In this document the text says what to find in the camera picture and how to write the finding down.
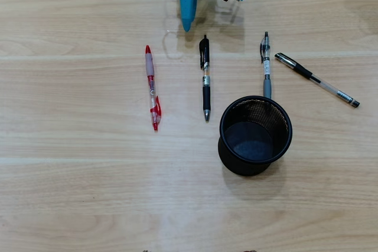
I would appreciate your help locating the capped black gel pen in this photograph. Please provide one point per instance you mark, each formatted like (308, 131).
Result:
(302, 71)

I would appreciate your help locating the grey grip retractable pen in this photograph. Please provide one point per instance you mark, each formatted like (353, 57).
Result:
(267, 86)

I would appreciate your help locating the black mesh pen holder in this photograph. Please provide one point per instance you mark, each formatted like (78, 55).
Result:
(251, 145)

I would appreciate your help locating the black grip retractable pen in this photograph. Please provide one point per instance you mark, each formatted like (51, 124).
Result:
(206, 95)

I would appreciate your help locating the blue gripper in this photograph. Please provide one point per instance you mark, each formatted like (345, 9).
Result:
(187, 1)

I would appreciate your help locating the red retractable pen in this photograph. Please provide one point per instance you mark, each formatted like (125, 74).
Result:
(150, 70)

